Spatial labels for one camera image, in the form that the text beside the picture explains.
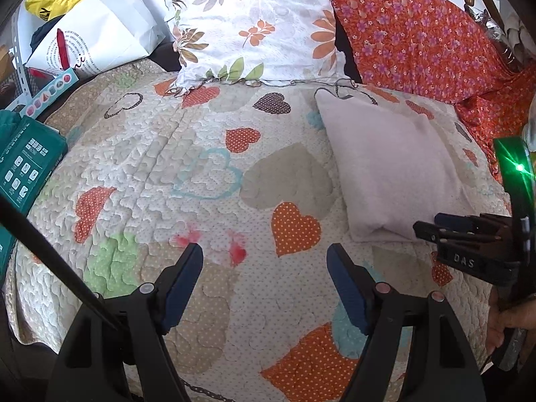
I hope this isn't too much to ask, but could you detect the black thin rod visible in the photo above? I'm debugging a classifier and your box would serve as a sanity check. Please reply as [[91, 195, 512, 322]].
[[0, 195, 120, 331]]

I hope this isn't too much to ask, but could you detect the green cardboard box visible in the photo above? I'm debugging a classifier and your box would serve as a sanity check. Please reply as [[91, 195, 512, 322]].
[[0, 109, 68, 281]]

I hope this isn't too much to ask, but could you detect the white lace cloth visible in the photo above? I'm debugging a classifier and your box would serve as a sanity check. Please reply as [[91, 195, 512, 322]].
[[502, 8, 536, 63]]

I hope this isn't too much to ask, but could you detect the silver foil sheet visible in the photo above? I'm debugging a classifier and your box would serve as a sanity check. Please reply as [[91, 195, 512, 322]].
[[469, 6, 503, 47]]

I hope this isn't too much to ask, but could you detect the plain white pillow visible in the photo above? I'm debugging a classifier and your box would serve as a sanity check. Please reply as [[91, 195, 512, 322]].
[[314, 90, 478, 244]]

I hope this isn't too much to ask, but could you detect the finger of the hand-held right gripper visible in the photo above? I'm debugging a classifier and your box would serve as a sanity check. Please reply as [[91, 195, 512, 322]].
[[412, 220, 503, 246], [434, 213, 514, 235]]

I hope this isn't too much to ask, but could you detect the person's right hand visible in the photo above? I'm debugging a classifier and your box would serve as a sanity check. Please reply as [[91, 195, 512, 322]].
[[488, 289, 536, 356]]

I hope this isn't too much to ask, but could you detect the red floral pillow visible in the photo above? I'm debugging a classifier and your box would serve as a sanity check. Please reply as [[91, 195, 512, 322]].
[[331, 0, 536, 185]]

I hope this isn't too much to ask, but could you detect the heart patterned quilt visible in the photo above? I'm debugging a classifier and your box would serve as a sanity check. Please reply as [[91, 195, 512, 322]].
[[0, 56, 516, 402]]

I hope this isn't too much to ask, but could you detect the white perforated metal rail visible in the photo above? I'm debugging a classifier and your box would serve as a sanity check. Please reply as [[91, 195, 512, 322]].
[[8, 8, 32, 97]]

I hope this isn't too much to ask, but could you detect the white box with coloured shapes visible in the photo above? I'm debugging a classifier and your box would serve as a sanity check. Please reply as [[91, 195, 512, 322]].
[[6, 69, 80, 120]]

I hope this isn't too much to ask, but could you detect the white floral pillow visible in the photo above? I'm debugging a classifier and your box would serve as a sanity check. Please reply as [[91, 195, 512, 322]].
[[161, 0, 348, 99]]

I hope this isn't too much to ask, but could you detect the black garment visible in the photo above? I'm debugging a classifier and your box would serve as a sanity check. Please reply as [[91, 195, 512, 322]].
[[30, 20, 57, 49]]

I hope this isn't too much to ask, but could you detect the white paper bag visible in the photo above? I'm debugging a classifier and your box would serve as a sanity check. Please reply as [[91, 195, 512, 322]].
[[25, 0, 168, 80]]

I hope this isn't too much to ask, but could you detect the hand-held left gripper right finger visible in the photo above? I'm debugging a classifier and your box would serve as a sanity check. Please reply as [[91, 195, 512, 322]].
[[326, 243, 486, 402]]

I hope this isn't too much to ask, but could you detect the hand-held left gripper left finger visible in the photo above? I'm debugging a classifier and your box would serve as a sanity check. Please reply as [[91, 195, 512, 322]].
[[45, 242, 204, 402]]

